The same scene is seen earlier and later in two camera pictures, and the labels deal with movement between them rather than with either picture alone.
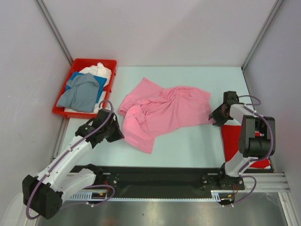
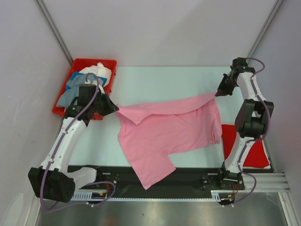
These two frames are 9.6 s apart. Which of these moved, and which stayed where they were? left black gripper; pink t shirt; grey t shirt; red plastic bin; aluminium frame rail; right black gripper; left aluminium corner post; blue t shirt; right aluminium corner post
Moved: pink t shirt; right black gripper; left black gripper
Stayed: grey t shirt; aluminium frame rail; red plastic bin; right aluminium corner post; left aluminium corner post; blue t shirt
